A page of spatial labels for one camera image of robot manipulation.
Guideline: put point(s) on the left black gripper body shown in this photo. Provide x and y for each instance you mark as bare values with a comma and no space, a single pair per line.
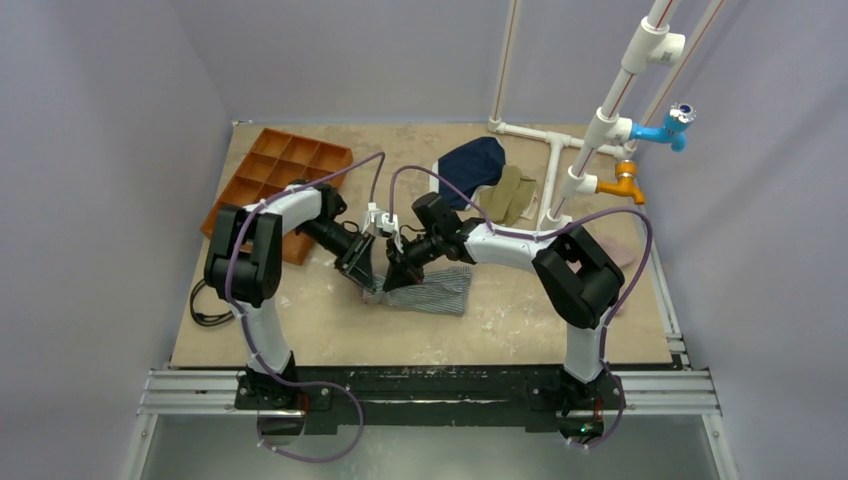
340,243

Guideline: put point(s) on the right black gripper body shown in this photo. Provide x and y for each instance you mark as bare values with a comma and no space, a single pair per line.
403,258

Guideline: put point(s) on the grey striped underwear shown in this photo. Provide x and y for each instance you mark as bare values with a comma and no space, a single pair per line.
443,292

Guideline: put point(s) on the navy blue underwear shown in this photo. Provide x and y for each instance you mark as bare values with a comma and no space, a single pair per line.
477,163

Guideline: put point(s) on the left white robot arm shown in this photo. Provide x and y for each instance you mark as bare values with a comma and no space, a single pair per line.
244,265

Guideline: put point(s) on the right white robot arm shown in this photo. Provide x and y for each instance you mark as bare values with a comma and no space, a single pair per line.
581,280

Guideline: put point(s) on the olive green underwear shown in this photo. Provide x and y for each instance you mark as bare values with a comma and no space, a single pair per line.
511,199

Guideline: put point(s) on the pink underwear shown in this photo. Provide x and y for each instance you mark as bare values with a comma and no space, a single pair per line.
621,255

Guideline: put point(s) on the orange compartment tray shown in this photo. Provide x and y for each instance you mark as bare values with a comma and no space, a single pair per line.
275,160

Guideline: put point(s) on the orange plastic faucet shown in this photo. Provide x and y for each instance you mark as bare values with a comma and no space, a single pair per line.
625,185

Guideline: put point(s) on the blue plastic faucet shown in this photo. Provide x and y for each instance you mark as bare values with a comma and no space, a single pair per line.
678,119

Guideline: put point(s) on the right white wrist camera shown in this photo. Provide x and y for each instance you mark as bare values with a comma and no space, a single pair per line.
390,228

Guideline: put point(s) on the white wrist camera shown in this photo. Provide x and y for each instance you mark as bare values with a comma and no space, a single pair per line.
379,222
390,228

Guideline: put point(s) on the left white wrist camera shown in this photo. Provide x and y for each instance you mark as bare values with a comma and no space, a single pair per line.
379,222

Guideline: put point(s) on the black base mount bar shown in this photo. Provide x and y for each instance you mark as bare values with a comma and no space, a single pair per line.
580,415

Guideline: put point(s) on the aluminium rail frame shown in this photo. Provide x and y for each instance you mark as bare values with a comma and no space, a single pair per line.
638,392

